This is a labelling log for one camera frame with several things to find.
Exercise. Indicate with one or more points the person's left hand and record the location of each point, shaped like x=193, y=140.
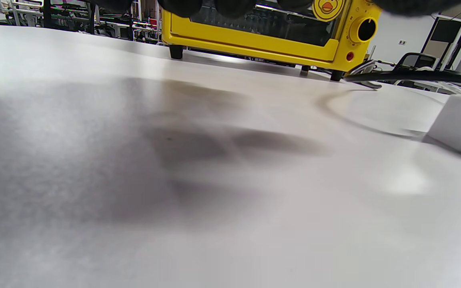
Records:
x=182, y=8

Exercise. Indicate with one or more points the yellow oven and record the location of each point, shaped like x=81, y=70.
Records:
x=254, y=38

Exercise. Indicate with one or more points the black office chair with armrest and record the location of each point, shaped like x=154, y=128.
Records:
x=416, y=60

